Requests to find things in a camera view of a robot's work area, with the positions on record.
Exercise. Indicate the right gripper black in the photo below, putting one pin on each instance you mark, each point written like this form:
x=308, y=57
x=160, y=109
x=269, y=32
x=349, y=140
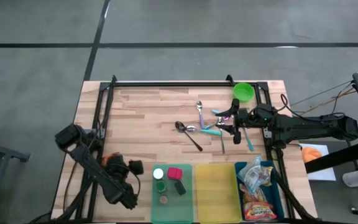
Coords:
x=241, y=119

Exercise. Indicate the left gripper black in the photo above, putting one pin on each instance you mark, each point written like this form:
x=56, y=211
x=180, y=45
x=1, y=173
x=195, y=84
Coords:
x=121, y=169

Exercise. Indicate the small red orange packet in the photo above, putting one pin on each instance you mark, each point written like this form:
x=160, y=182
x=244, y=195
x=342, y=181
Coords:
x=106, y=158

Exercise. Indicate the black metal spoon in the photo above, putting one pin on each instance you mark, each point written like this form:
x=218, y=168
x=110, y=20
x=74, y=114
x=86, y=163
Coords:
x=180, y=126

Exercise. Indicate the small clear round jar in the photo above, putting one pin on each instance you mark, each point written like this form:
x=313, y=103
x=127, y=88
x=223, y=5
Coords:
x=163, y=199

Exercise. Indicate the pink paint case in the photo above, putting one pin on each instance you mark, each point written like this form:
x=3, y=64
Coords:
x=175, y=173

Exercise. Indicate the blue white snack packet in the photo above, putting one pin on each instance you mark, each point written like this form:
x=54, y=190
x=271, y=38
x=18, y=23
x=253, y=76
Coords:
x=250, y=174

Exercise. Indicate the small black box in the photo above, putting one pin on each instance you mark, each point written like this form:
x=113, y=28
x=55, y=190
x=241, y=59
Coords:
x=180, y=187

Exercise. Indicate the silver yellow snack packet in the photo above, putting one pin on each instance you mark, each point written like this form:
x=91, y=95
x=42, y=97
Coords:
x=266, y=175

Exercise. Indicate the maroon yellow snack packet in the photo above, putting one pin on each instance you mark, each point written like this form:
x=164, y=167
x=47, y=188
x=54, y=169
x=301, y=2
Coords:
x=255, y=194

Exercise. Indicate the orange red noodle packet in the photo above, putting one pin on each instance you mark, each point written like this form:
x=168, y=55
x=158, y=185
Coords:
x=259, y=212

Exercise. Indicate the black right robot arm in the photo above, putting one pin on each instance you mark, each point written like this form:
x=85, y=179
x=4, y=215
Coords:
x=306, y=127

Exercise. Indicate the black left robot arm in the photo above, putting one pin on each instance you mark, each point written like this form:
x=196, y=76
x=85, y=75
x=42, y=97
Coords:
x=98, y=177

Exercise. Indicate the all-silver metal spoon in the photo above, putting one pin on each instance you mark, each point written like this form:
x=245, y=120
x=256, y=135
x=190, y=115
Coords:
x=222, y=143

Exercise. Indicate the green plastic bowl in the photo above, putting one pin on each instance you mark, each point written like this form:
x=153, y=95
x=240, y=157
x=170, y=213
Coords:
x=243, y=92

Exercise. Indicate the green translucent tray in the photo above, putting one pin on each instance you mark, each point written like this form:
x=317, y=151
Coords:
x=172, y=211

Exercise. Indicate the yellow translucent tray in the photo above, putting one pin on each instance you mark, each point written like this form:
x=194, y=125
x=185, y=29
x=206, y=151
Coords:
x=217, y=193

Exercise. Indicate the orange object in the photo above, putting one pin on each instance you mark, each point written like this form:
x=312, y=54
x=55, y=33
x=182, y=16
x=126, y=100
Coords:
x=311, y=154

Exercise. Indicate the dark teal tray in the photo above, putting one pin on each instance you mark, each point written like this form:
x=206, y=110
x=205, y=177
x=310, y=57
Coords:
x=276, y=199

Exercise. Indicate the white paper sheet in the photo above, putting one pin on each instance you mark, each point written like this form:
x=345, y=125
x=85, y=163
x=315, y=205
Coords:
x=325, y=174

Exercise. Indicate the black diagonal stand beam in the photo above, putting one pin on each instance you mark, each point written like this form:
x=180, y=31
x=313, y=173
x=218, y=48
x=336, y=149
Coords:
x=346, y=154

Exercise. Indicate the black aluminium table frame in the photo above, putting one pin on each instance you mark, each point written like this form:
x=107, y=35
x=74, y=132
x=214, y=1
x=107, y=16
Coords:
x=182, y=84

